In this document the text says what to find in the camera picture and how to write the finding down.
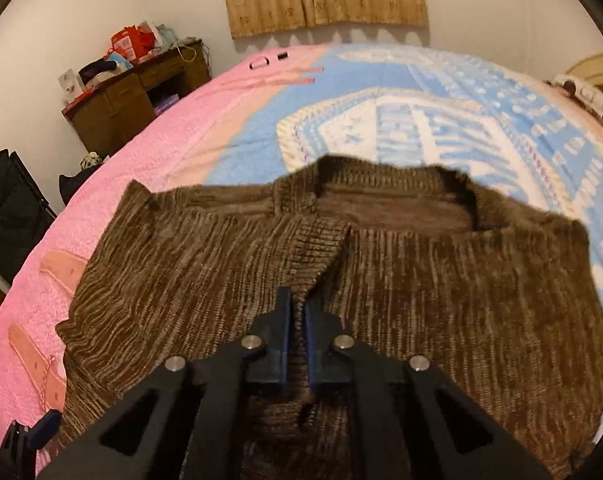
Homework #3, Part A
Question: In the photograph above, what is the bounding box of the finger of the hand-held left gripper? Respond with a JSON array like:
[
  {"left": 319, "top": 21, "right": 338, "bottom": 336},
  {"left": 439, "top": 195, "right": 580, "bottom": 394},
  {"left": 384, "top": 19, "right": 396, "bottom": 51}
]
[
  {"left": 2, "top": 420, "right": 36, "bottom": 480},
  {"left": 29, "top": 409, "right": 62, "bottom": 455}
]

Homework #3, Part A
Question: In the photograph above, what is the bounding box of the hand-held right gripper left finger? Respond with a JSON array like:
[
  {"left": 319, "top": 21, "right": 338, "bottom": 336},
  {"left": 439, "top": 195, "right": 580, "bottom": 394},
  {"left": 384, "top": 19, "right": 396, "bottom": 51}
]
[{"left": 36, "top": 287, "right": 295, "bottom": 480}]

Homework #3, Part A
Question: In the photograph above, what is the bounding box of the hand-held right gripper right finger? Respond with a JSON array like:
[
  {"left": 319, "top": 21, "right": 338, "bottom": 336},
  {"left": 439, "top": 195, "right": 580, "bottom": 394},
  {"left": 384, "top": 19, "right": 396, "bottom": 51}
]
[{"left": 304, "top": 302, "right": 552, "bottom": 480}]

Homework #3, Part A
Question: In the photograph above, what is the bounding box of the brown knitted sweater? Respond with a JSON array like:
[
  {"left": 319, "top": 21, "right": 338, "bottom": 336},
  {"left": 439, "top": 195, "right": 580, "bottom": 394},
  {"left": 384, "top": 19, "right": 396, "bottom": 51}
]
[{"left": 56, "top": 154, "right": 603, "bottom": 480}]

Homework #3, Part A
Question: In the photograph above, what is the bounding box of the black folded bag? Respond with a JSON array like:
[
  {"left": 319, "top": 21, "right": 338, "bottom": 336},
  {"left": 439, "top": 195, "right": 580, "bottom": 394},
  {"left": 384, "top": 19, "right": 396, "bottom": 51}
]
[{"left": 0, "top": 149, "right": 57, "bottom": 286}]

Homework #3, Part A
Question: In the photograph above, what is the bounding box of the pink fleece blanket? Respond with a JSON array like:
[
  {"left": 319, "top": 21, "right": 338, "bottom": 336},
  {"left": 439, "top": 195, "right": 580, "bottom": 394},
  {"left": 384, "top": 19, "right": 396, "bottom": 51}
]
[{"left": 0, "top": 44, "right": 342, "bottom": 466}]

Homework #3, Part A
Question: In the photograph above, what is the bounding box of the dark cloth bundle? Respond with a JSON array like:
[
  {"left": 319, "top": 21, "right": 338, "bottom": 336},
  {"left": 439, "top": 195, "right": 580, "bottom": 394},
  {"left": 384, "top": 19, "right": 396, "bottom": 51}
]
[{"left": 59, "top": 152, "right": 113, "bottom": 206}]

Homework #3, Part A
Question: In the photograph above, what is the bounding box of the blue patterned blanket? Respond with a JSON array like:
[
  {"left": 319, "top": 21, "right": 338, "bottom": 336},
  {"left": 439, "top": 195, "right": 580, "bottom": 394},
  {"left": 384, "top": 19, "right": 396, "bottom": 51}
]
[{"left": 204, "top": 42, "right": 603, "bottom": 411}]

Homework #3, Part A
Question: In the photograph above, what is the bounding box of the brown wooden desk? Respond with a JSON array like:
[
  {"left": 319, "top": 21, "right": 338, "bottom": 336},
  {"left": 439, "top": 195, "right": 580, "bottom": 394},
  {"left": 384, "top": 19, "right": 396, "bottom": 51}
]
[{"left": 62, "top": 40, "right": 212, "bottom": 158}]

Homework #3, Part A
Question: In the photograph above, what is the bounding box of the dark cap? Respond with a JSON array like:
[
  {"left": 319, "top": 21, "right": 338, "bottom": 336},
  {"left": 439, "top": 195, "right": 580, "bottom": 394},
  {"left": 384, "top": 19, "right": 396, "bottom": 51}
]
[{"left": 78, "top": 58, "right": 121, "bottom": 88}]

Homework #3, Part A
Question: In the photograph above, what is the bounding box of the red gift box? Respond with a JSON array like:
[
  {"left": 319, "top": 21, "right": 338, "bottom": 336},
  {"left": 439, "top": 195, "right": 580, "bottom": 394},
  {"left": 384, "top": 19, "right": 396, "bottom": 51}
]
[{"left": 110, "top": 25, "right": 157, "bottom": 64}]

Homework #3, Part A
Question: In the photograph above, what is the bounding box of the small white box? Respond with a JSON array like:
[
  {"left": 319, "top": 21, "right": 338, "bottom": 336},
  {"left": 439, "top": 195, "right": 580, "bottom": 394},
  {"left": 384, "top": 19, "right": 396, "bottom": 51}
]
[{"left": 58, "top": 68, "right": 81, "bottom": 101}]

